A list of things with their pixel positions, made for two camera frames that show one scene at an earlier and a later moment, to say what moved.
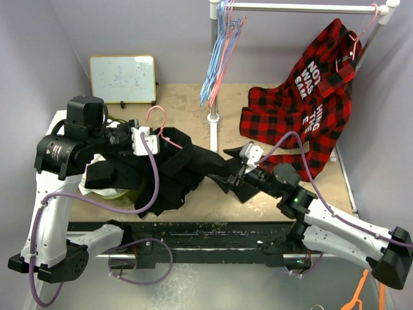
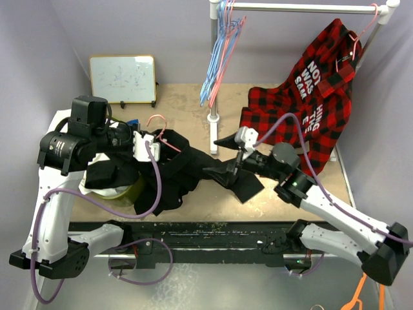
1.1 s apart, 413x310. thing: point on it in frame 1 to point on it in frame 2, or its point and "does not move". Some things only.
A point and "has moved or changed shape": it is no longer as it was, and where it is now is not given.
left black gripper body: x=116 y=139 does not move
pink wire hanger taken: x=160 y=134 has moved or changed shape
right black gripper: x=226 y=183 to x=222 y=173
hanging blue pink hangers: x=229 y=27 does not move
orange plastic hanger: x=349 y=305 does not move
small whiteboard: x=126 y=79 does not move
